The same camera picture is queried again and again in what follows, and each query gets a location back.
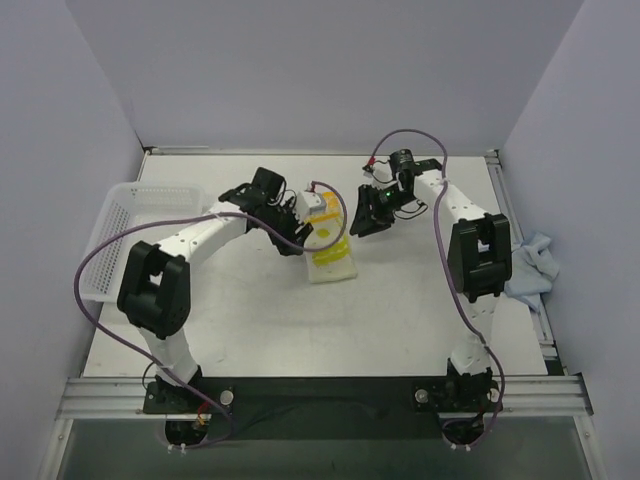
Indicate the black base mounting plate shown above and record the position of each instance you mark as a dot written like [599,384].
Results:
[210,410]

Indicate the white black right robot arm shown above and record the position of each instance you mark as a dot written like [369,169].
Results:
[474,248]

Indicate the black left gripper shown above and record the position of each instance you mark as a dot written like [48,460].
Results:
[291,230]

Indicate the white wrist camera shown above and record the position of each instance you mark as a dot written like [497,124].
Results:
[379,172]
[309,203]

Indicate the aluminium rail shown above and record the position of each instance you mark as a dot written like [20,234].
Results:
[130,398]
[509,204]

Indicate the light blue towel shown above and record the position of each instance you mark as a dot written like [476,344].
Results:
[534,271]

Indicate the aluminium front rail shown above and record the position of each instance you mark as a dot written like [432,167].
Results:
[130,398]

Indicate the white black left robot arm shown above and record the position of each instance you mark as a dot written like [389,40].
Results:
[155,293]

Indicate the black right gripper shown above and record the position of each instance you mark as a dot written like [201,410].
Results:
[373,209]

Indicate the yellow green patterned towel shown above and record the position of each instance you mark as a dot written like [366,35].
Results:
[334,262]

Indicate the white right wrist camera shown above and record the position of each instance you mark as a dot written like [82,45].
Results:
[379,172]

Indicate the aluminium right side rail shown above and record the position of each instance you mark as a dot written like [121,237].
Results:
[509,204]

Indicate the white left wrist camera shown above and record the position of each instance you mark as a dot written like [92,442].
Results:
[309,203]

